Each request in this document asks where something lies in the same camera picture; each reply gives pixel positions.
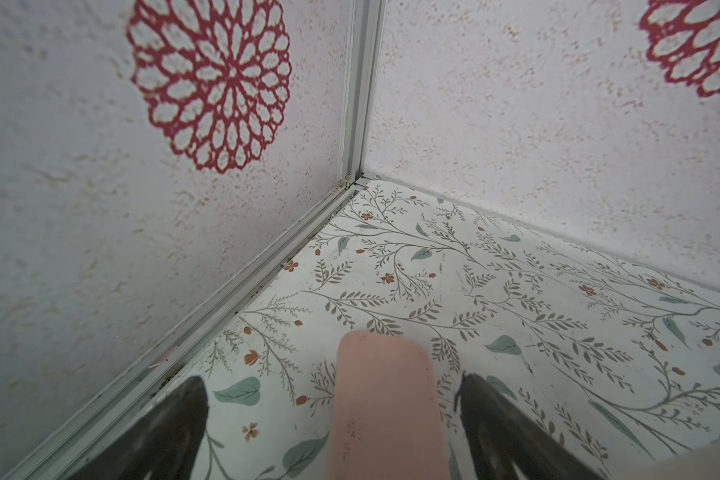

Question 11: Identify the white printed paper bag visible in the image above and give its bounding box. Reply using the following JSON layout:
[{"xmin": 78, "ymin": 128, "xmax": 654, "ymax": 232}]
[{"xmin": 613, "ymin": 442, "xmax": 720, "ymax": 480}]

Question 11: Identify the pink object behind bag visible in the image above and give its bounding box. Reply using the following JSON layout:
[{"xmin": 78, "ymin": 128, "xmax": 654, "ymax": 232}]
[{"xmin": 327, "ymin": 332, "xmax": 451, "ymax": 479}]

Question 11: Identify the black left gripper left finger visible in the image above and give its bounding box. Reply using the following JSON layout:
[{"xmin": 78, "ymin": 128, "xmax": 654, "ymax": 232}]
[{"xmin": 70, "ymin": 376, "xmax": 209, "ymax": 480}]

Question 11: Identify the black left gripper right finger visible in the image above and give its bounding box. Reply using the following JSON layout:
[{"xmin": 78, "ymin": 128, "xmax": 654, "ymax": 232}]
[{"xmin": 455, "ymin": 374, "xmax": 600, "ymax": 480}]

